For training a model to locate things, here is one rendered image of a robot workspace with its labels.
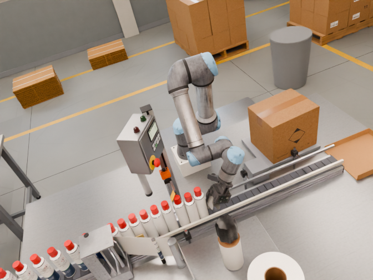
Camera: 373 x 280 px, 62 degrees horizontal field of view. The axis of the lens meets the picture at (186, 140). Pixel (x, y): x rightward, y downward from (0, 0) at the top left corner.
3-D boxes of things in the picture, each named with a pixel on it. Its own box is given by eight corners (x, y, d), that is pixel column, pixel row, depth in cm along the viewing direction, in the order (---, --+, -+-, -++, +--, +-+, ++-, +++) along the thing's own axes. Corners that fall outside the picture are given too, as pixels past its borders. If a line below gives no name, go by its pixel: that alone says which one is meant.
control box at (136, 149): (130, 174, 132) (115, 139, 120) (145, 146, 144) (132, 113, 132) (152, 175, 129) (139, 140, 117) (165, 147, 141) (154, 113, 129)
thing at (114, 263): (104, 290, 138) (80, 260, 122) (100, 264, 148) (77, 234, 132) (134, 276, 140) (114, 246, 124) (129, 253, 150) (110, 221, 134)
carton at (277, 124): (273, 164, 178) (272, 128, 161) (250, 141, 196) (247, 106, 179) (316, 143, 184) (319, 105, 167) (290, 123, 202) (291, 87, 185)
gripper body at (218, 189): (213, 204, 144) (222, 184, 138) (206, 191, 151) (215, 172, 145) (227, 204, 147) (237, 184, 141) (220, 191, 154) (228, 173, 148)
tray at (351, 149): (357, 180, 161) (358, 175, 159) (323, 151, 181) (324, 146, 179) (406, 159, 165) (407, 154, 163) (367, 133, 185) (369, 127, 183)
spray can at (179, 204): (179, 227, 155) (169, 201, 143) (181, 218, 159) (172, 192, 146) (188, 228, 154) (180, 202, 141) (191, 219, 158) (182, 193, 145)
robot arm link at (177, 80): (158, 64, 137) (192, 169, 140) (182, 56, 138) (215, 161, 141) (158, 69, 149) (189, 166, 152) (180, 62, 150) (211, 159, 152)
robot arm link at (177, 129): (174, 136, 187) (169, 118, 178) (195, 129, 188) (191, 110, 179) (179, 148, 177) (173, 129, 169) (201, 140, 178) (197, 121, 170)
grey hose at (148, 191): (146, 198, 148) (132, 166, 135) (144, 192, 151) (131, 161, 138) (153, 194, 149) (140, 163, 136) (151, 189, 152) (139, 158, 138)
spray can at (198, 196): (200, 221, 156) (192, 194, 143) (197, 213, 160) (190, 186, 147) (210, 218, 156) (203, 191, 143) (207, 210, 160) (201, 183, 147)
